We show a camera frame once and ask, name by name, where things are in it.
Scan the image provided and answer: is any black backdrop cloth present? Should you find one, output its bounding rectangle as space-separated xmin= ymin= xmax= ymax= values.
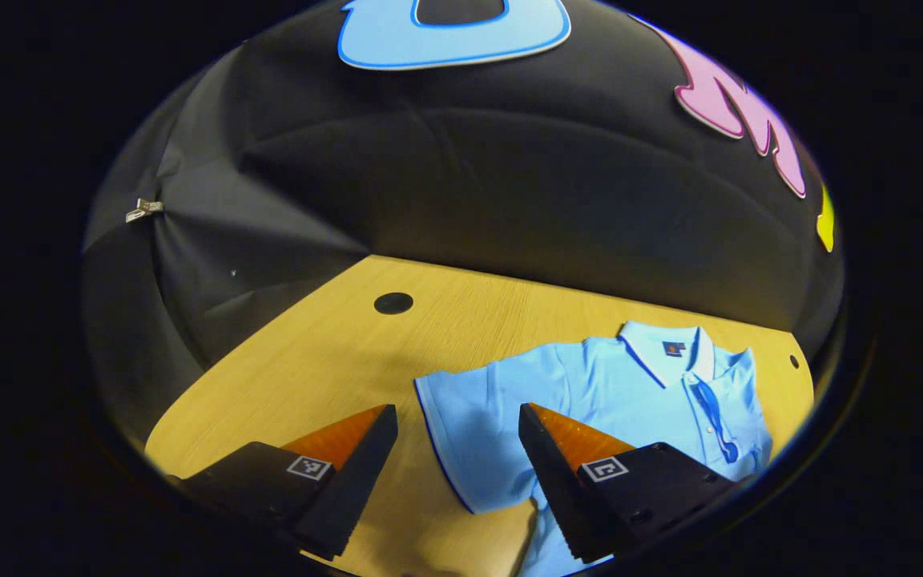
xmin=81 ymin=0 xmax=847 ymax=450

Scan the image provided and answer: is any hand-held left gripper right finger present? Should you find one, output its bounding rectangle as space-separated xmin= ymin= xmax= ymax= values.
xmin=518 ymin=402 xmax=755 ymax=565

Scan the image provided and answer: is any light blue T-shirt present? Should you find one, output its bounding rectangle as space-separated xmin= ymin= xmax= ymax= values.
xmin=414 ymin=321 xmax=775 ymax=577

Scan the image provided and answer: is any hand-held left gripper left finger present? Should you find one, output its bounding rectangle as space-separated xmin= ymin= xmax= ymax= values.
xmin=165 ymin=404 xmax=400 ymax=562

